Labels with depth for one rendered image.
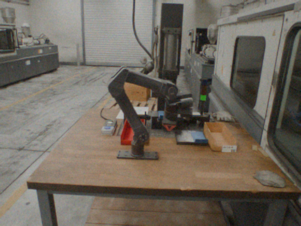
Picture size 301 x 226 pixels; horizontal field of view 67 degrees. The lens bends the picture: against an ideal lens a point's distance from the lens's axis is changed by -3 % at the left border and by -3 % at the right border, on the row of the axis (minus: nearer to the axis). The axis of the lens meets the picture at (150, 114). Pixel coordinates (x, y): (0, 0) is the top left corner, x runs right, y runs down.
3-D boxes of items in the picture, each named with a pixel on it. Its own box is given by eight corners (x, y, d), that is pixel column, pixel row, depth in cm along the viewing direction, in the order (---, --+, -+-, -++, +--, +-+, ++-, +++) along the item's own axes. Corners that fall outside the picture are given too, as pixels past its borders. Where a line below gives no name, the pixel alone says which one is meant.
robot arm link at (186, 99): (188, 104, 118) (186, 80, 113) (194, 108, 110) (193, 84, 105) (165, 107, 116) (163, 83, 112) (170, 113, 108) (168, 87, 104)
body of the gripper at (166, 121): (177, 111, 122) (178, 101, 116) (175, 126, 115) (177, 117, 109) (164, 110, 122) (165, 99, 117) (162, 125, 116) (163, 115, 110)
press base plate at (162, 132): (116, 140, 139) (116, 135, 138) (126, 113, 186) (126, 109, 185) (226, 144, 138) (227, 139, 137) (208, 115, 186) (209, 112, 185)
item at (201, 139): (194, 143, 126) (195, 138, 125) (190, 132, 141) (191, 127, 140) (207, 143, 126) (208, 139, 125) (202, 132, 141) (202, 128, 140)
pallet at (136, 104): (121, 98, 550) (120, 92, 545) (163, 101, 538) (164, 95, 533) (104, 115, 437) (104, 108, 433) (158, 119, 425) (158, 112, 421)
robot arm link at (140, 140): (143, 126, 117) (132, 126, 116) (147, 133, 109) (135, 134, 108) (143, 138, 119) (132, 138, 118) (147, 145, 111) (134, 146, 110)
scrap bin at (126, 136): (120, 145, 127) (120, 134, 125) (126, 127, 150) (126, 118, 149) (142, 146, 127) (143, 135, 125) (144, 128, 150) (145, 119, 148)
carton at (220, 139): (212, 153, 123) (213, 139, 121) (202, 133, 147) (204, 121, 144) (235, 153, 123) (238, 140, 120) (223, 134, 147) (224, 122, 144)
